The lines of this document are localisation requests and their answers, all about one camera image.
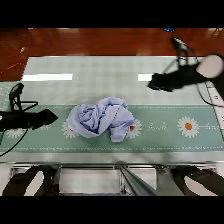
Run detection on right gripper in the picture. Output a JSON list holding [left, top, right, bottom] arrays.
[[147, 64, 198, 93]]

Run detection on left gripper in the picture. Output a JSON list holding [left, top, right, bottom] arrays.
[[31, 108, 60, 130]]

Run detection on light blue shirt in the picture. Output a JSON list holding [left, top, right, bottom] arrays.
[[66, 96, 137, 144]]

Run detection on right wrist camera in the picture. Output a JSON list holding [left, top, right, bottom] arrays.
[[171, 36, 198, 68]]

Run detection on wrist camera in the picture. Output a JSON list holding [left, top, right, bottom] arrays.
[[171, 36, 198, 68], [8, 82, 25, 113]]

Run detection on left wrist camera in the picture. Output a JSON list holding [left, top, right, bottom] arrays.
[[8, 82, 25, 113]]

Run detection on black cable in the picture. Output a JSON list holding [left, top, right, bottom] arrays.
[[195, 82, 224, 109], [0, 127, 20, 158]]

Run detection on silver frame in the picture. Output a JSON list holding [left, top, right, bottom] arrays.
[[0, 161, 224, 197]]

